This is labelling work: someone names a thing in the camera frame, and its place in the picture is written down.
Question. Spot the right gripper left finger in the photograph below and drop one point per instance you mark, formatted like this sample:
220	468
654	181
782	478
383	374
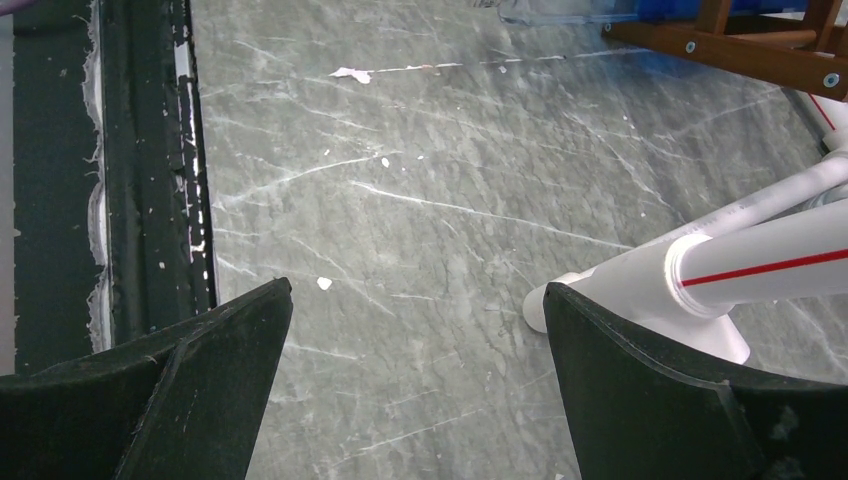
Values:
185	402

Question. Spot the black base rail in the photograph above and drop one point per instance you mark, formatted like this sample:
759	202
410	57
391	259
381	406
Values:
106	185

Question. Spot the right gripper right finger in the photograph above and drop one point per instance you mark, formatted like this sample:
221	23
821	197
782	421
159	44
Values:
642	406

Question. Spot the brown wooden wine rack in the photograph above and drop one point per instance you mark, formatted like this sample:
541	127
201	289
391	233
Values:
808	55

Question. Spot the white PVC pipe frame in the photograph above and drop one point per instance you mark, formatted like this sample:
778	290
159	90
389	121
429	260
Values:
786	241

